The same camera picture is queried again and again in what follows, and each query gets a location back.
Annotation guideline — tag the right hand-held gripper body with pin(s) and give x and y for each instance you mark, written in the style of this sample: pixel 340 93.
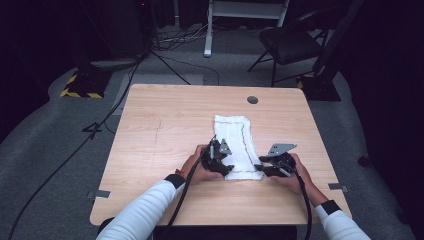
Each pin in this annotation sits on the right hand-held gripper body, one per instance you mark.
pixel 278 160

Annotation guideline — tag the white towel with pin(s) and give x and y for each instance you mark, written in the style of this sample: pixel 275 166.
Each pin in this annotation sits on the white towel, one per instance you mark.
pixel 237 140

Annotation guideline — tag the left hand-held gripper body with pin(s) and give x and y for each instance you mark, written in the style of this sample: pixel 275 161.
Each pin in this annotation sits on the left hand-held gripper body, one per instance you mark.
pixel 215 156

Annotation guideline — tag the grey tape strip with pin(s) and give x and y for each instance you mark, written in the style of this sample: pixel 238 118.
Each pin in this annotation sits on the grey tape strip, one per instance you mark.
pixel 100 193
pixel 337 187

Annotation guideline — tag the black stand with striped base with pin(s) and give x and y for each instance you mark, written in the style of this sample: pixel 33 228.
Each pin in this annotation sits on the black stand with striped base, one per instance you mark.
pixel 88 83
pixel 328 60

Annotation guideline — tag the small black floor object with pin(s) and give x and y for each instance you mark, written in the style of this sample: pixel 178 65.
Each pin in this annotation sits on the small black floor object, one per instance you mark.
pixel 364 160

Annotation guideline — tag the dark round table grommet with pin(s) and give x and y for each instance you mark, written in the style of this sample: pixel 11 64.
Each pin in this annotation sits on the dark round table grommet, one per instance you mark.
pixel 252 99

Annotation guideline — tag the person's left hand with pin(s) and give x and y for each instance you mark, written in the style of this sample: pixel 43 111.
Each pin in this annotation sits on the person's left hand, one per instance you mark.
pixel 195 171

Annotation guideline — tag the black folding chair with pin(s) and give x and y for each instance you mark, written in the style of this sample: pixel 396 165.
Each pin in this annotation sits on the black folding chair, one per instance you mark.
pixel 288 45

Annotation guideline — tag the person's right hand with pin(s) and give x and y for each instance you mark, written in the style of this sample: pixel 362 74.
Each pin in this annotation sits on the person's right hand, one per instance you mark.
pixel 300 183

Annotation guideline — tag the white desk frame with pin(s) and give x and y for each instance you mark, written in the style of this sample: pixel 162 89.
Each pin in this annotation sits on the white desk frame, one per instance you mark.
pixel 233 8

